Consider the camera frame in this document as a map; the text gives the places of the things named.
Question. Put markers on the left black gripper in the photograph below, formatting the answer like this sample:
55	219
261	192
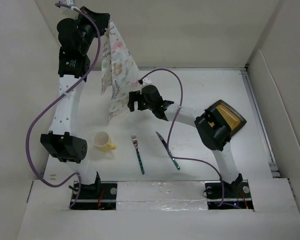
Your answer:
100	18

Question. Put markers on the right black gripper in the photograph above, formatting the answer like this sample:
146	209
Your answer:
135	96

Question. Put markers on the floral patterned cloth placemat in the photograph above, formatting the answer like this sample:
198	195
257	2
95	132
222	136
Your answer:
119	71

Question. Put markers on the fork with teal handle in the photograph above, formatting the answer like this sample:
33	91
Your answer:
136	146

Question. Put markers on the yellow ceramic mug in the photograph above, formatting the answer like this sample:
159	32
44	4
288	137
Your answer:
103	141

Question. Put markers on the square black yellow plate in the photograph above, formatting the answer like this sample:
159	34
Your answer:
233	118

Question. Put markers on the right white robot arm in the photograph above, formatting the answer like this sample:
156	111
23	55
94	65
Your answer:
216	125

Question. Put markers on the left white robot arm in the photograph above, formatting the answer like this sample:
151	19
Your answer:
61	142

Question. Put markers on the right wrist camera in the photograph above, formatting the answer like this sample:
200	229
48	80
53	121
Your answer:
145	82

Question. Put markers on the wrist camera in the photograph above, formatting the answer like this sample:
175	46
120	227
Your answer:
71	3
145	82

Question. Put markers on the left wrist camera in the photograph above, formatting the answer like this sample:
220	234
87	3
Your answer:
71	3

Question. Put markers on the knife with teal handle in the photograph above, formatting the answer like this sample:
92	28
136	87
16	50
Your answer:
168	151

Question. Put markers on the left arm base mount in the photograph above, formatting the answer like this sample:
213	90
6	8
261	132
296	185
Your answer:
100	196

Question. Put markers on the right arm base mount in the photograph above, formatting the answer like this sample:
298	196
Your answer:
236	195

